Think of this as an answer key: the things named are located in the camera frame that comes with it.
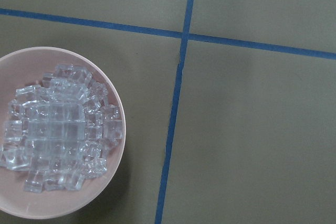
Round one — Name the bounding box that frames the pile of clear ice cubes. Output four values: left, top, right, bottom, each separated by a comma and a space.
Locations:
1, 64, 124, 193

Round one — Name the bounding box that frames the pink bowl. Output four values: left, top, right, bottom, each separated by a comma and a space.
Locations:
1, 47, 125, 219

